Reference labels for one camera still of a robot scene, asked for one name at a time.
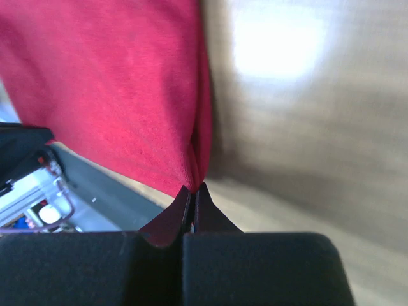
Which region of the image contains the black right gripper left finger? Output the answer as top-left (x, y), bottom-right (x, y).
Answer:
top-left (1, 188), bottom-right (191, 305)

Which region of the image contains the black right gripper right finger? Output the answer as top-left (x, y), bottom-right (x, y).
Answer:
top-left (182, 184), bottom-right (354, 305)

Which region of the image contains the dark red t-shirt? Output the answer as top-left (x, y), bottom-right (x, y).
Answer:
top-left (1, 1), bottom-right (212, 196)

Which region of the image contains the aluminium frame rail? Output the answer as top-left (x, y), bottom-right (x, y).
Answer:
top-left (1, 168), bottom-right (70, 228)

